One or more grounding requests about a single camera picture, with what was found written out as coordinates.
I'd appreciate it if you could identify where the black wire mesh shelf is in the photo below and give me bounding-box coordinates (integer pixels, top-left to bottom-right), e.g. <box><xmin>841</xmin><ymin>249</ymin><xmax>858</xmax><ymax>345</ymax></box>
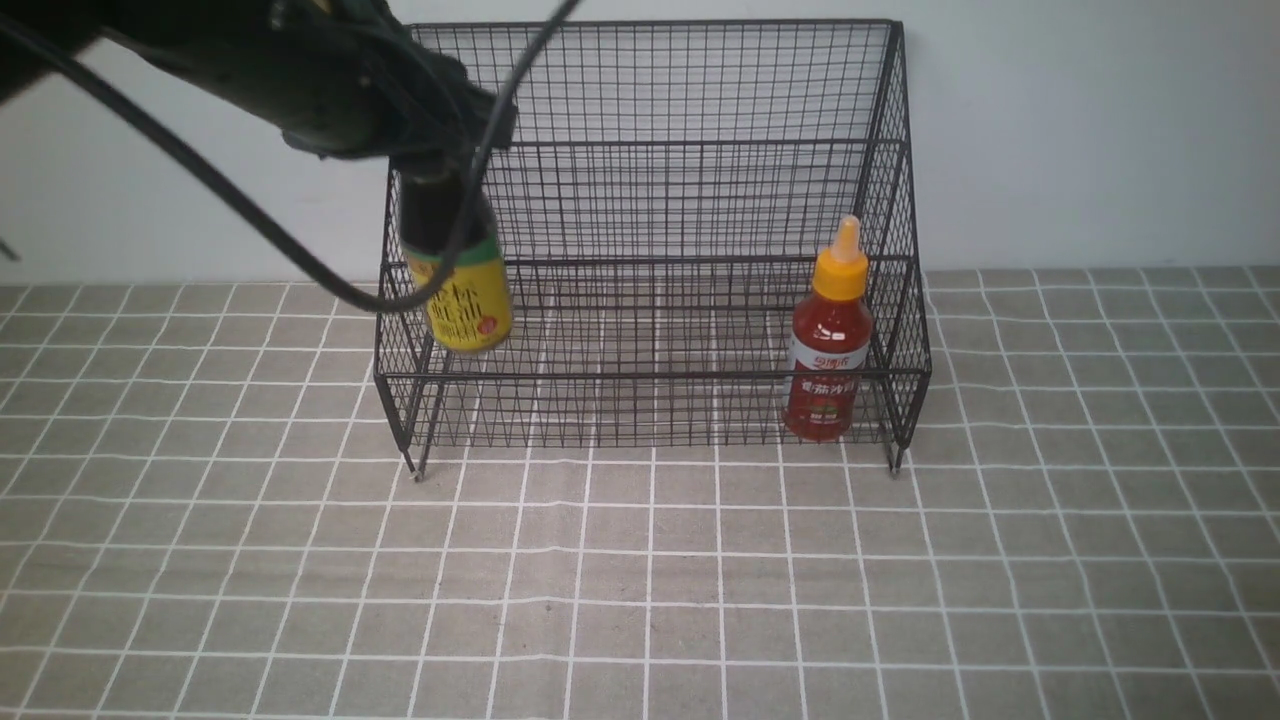
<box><xmin>375</xmin><ymin>19</ymin><xmax>932</xmax><ymax>478</ymax></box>

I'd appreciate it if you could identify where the black cable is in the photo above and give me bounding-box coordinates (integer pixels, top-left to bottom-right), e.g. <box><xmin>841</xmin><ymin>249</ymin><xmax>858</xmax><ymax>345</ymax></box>
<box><xmin>0</xmin><ymin>0</ymin><xmax>581</xmax><ymax>314</ymax></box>

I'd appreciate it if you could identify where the dark oyster sauce bottle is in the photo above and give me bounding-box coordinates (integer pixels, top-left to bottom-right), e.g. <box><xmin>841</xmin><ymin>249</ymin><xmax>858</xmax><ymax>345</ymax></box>
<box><xmin>399</xmin><ymin>176</ymin><xmax>513</xmax><ymax>354</ymax></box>

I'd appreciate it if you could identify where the grey checkered tablecloth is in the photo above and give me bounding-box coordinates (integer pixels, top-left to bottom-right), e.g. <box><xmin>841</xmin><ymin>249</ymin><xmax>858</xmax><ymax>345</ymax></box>
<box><xmin>1</xmin><ymin>266</ymin><xmax>1279</xmax><ymax>719</ymax></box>

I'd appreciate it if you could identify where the red tomato sauce bottle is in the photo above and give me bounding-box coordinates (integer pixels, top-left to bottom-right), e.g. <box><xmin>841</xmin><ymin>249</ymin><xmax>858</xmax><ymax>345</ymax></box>
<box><xmin>783</xmin><ymin>217</ymin><xmax>876</xmax><ymax>443</ymax></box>

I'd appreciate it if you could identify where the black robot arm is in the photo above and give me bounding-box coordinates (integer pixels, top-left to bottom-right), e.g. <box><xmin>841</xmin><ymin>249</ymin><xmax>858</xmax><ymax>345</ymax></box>
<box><xmin>3</xmin><ymin>1</ymin><xmax>498</xmax><ymax>176</ymax></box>

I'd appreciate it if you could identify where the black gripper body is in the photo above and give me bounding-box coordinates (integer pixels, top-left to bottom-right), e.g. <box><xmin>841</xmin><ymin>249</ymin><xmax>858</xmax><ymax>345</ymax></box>
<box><xmin>282</xmin><ymin>20</ymin><xmax>518</xmax><ymax>181</ymax></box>

